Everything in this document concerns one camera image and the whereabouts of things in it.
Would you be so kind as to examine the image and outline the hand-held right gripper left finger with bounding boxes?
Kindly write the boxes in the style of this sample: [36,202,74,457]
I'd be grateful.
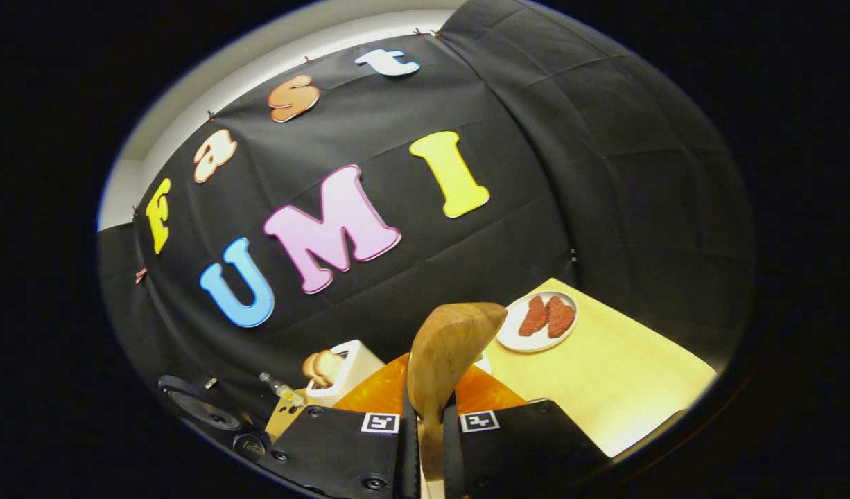
[259,353,420,499]

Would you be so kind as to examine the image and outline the wooden spoon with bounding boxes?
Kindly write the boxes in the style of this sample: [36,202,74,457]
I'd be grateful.
[406,302,509,482]

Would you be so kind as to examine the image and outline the black backdrop cloth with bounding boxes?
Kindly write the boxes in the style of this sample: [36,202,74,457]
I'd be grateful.
[98,0,755,444]

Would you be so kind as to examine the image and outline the white round plate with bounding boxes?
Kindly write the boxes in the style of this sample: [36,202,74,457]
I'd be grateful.
[496,291,578,353]

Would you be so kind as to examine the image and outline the toast bread slice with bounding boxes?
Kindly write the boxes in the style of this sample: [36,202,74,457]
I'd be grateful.
[302,350,344,387]

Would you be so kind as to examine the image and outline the black rice cooker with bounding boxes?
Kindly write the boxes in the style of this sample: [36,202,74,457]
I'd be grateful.
[158,374,270,462]

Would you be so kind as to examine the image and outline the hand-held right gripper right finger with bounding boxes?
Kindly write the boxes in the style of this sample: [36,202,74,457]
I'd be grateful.
[442,364,609,499]

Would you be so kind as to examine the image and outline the white toaster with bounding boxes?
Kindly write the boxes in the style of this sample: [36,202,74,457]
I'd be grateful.
[306,340,385,408]

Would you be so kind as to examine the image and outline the glass bottle yellow label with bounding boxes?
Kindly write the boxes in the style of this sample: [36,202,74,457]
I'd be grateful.
[259,372,306,408]

